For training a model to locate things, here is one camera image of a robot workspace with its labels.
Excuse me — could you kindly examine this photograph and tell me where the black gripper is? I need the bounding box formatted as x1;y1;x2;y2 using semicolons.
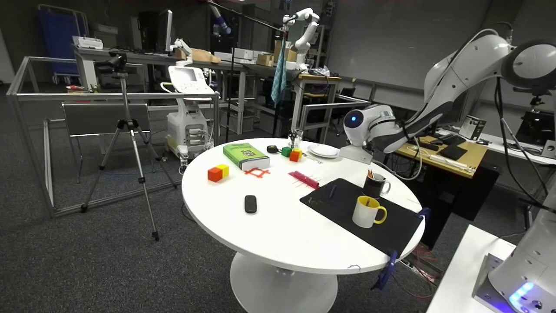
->
370;146;401;172

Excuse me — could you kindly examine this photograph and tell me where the black keyboard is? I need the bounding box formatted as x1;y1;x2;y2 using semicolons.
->
417;136;444;153

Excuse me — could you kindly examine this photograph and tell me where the large white plate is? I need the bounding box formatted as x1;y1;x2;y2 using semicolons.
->
305;143;344;162

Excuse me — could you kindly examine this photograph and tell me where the white mug yellow inside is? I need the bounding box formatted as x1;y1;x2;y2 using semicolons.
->
351;195;389;230

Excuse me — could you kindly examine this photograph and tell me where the small white plate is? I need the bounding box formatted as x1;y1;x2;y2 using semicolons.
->
309;145;340;158

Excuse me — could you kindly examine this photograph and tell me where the black pad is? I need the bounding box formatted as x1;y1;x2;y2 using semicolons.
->
437;145;469;164

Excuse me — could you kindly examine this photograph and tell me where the metal railing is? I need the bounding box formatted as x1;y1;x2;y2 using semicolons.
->
297;77;378;153

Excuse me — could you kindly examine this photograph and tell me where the black mat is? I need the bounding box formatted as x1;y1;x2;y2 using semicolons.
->
298;178;424;258

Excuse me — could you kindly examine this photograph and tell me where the wooden side table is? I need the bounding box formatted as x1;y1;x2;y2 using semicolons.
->
396;134;500;251

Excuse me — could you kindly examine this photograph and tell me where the pink ruler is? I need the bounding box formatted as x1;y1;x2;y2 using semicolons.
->
288;171;321;192

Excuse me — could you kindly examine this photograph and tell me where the glass holding utensils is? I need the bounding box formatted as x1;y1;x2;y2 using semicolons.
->
286;129;305;152

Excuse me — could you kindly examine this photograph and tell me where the white round table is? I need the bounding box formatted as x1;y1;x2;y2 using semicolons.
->
180;138;427;313

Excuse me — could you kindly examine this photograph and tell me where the teal cloth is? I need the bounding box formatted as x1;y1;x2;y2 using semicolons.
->
269;49;290;110

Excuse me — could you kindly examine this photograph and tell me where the green book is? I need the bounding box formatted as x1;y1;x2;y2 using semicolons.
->
220;141;272;174

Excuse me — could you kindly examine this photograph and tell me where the black computer mouse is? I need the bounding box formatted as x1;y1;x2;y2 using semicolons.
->
243;193;259;216

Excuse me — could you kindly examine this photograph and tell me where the black boom stand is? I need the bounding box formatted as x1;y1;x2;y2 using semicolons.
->
205;0;286;143

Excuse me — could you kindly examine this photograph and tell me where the white medical cart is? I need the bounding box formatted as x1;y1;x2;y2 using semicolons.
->
159;65;215;164

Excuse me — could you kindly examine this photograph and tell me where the blue trolley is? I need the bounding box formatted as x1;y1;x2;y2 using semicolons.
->
36;5;90;80

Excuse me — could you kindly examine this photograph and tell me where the black mug white handle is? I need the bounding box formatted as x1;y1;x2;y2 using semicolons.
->
361;169;392;198

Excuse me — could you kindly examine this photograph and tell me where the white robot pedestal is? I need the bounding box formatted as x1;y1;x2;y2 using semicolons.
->
425;225;517;313

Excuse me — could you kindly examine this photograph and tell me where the black camera tripod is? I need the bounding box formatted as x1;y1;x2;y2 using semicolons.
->
80;68;179;244

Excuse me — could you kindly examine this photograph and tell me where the metal frame enclosure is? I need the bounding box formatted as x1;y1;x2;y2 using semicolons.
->
5;56;222;218

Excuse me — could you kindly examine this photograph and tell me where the black camera on tripod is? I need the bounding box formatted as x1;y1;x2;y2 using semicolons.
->
106;51;130;75

